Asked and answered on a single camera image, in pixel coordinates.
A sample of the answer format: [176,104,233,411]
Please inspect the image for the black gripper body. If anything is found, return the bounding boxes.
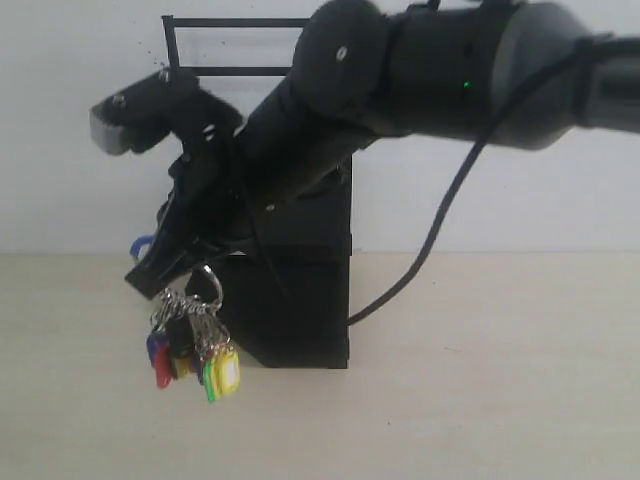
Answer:
[155,122,250,255]

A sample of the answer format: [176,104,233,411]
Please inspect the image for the bunch of colourful key tags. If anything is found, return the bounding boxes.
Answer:
[146,264,241,403]

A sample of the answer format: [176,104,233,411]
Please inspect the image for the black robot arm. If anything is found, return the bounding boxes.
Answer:
[126,1,639,298]

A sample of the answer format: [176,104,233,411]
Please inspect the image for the black two-tier metal rack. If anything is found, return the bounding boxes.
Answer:
[160,14,355,371]

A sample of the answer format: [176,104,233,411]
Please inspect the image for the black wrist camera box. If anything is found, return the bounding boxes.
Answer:
[89,68,243,156]

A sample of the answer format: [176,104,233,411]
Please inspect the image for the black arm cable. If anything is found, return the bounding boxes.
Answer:
[346,34,616,327]

